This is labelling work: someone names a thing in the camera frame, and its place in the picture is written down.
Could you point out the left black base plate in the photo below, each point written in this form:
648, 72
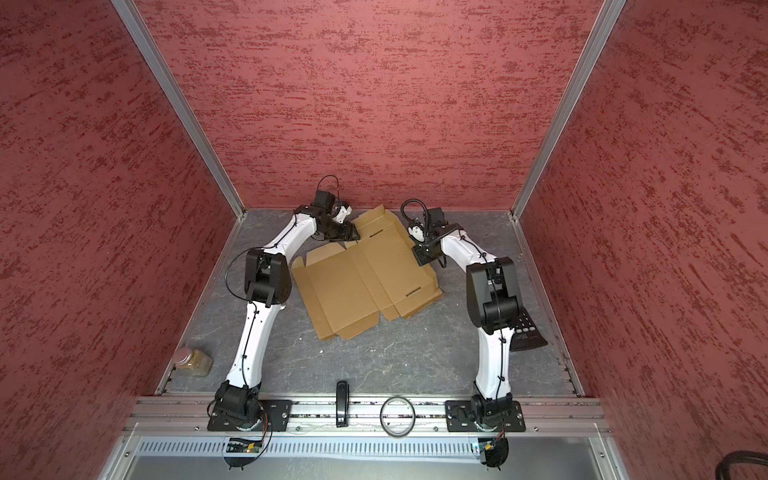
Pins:
273, 417

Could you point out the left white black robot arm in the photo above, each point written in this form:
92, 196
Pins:
267, 286

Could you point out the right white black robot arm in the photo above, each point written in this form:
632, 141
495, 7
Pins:
493, 302

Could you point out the right aluminium corner post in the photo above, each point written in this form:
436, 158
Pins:
605, 22

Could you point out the left aluminium corner post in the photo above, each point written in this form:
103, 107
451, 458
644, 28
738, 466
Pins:
138, 30

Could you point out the aluminium frame rail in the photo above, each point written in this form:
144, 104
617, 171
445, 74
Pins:
369, 416

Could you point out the black calculator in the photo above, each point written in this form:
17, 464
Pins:
526, 336

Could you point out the right circuit board connector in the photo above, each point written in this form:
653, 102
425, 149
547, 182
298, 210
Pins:
493, 453

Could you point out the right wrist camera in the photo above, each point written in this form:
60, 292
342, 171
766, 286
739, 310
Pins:
429, 221

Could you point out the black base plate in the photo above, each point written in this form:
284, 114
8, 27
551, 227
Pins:
273, 417
461, 417

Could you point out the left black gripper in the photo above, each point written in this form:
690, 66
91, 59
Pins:
347, 233

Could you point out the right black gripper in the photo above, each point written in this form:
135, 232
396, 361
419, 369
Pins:
420, 253

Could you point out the brown cardboard box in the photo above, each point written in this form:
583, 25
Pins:
348, 287

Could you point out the left circuit board connector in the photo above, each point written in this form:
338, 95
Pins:
240, 452

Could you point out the circuit board connector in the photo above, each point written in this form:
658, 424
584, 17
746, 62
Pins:
493, 453
240, 452

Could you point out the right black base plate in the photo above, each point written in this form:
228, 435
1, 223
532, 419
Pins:
461, 417

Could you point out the glass spice jar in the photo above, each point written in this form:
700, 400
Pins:
193, 361

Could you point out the black handle bar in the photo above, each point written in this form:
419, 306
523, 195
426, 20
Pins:
342, 404

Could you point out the aluminium corner post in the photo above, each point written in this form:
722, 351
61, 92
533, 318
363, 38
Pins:
138, 30
605, 22

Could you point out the white perforated cable duct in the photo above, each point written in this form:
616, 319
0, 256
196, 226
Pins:
441, 449

